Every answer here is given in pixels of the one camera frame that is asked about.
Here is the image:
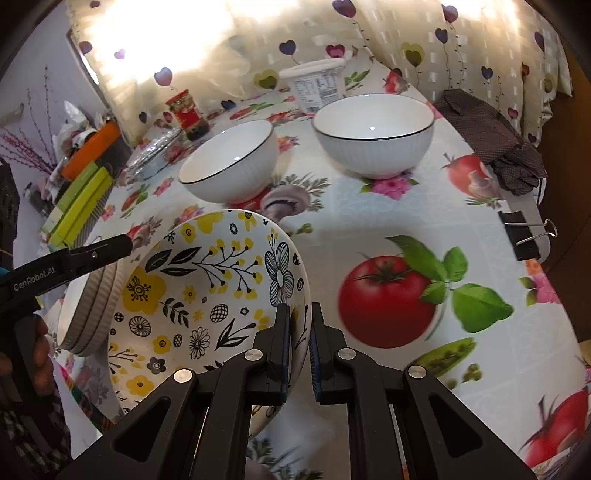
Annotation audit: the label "vegetable print tablecloth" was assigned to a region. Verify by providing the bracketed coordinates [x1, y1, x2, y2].
[46, 60, 591, 480]

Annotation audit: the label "clear plastic bag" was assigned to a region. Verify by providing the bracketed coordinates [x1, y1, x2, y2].
[55, 102, 109, 148]

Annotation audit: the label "orange box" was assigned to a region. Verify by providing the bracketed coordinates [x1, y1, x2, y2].
[61, 122, 122, 181]

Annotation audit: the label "black binder clip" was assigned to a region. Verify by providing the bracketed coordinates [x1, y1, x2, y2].
[499, 211, 558, 261]

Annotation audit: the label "dark dotted cloth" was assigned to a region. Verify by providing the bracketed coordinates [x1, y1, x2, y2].
[434, 89, 549, 195]

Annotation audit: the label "white ribbed bowl black rim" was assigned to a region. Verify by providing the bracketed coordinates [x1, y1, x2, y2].
[312, 93, 435, 180]
[178, 120, 278, 204]

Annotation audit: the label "pink flower branches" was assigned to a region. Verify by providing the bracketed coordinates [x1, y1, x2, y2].
[0, 65, 61, 176]

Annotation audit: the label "person's left hand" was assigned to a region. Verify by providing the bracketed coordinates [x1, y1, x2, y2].
[28, 316, 58, 407]

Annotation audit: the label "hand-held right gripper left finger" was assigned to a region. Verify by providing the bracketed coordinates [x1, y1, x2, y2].
[55, 302, 293, 480]

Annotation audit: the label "heart print curtain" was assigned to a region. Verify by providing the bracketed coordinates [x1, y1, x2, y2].
[65, 0, 573, 148]

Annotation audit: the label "brown wooden cabinet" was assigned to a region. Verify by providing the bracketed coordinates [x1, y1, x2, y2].
[540, 37, 591, 352]

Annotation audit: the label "red lidded glass jar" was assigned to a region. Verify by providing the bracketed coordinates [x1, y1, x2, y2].
[166, 89, 208, 141]

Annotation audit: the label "white plate black rim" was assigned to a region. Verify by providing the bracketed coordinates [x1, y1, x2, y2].
[56, 295, 100, 357]
[69, 264, 136, 344]

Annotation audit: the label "lime green box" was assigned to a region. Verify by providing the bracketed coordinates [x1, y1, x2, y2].
[44, 185, 116, 247]
[55, 166, 114, 217]

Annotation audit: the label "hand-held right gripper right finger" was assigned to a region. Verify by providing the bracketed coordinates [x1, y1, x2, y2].
[308, 302, 539, 480]

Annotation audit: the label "white plastic tub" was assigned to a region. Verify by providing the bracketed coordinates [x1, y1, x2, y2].
[279, 58, 347, 113]

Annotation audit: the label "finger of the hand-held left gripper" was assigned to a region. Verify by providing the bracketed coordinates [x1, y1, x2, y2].
[68, 233, 136, 277]

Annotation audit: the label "yellow black floral bowl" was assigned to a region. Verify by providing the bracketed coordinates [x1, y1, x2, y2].
[107, 209, 310, 439]

